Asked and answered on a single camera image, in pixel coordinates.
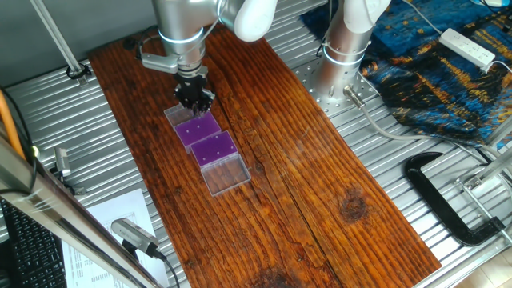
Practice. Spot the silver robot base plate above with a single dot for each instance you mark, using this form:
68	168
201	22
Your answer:
332	107

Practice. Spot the aluminium frame bar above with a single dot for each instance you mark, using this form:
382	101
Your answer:
60	214

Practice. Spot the printed white paper sheet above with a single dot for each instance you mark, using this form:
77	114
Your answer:
120	208

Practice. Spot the thin aluminium post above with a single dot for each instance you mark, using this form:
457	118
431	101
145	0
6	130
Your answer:
57	36

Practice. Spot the brown wooden board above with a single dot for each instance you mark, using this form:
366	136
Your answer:
280	180

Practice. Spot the blue starry patterned cloth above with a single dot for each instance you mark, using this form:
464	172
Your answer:
440	92

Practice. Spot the orange tube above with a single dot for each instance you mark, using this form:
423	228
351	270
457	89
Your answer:
7	120

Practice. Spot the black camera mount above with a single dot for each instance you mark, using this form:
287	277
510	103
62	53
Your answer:
70	187

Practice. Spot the purple pipette tip box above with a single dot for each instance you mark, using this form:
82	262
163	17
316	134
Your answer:
226	149
192	139

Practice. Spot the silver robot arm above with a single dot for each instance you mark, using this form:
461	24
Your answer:
180	20

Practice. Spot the black C-clamp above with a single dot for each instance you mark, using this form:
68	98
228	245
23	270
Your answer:
434	202

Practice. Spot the aluminium profile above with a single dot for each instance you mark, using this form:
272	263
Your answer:
492	166

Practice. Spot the silver depth camera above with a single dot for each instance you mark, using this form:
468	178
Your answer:
134	236
62	162

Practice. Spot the black keyboard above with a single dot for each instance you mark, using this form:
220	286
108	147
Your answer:
32	256

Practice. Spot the thin metal rod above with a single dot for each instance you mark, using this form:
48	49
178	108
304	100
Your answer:
480	206

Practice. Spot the white power strip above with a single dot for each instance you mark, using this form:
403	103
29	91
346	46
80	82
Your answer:
466	47

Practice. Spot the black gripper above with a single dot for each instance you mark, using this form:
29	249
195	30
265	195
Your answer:
194	90

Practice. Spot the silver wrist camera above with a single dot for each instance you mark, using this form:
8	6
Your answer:
158	63

